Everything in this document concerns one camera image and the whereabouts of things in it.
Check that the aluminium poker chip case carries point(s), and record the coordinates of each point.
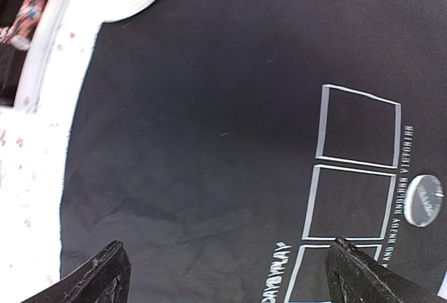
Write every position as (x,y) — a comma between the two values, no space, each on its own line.
(12,59)

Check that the clear dealer button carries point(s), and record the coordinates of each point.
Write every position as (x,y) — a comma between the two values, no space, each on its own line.
(423,200)

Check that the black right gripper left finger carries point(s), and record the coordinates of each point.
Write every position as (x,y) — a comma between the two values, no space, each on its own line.
(103,278)

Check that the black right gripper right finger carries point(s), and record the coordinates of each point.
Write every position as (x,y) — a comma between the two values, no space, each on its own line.
(353,276)

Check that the red black chip stack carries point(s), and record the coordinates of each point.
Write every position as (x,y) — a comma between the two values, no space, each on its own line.
(26,21)

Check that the floral table cloth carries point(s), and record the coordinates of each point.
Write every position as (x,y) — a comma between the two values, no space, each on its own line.
(35,134)

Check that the black poker mat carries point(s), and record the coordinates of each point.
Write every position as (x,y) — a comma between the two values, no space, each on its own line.
(227,143)

